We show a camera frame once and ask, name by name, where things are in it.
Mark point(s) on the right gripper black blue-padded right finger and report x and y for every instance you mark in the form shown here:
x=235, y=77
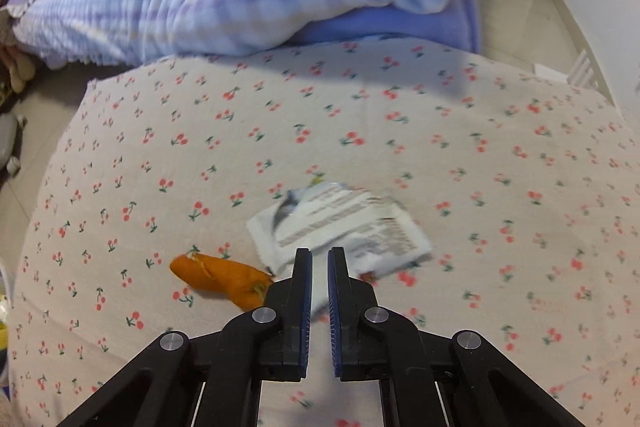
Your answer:
x=426, y=379

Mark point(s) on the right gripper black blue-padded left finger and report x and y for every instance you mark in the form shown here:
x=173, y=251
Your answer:
x=214, y=379

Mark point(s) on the white foil snack wrapper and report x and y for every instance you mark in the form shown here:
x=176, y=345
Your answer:
x=379, y=237

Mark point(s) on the cherry print bed sheet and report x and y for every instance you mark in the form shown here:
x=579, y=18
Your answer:
x=471, y=194

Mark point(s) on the grey stroller frame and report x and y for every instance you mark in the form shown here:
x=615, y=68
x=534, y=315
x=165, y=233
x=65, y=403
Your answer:
x=10, y=125

